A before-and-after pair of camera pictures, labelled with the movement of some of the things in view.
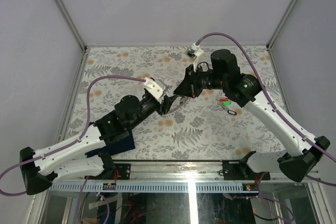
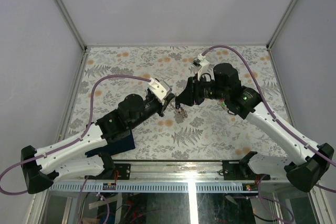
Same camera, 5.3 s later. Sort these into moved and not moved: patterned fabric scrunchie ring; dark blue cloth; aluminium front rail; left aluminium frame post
Moved: patterned fabric scrunchie ring
Not moved: aluminium front rail; left aluminium frame post; dark blue cloth
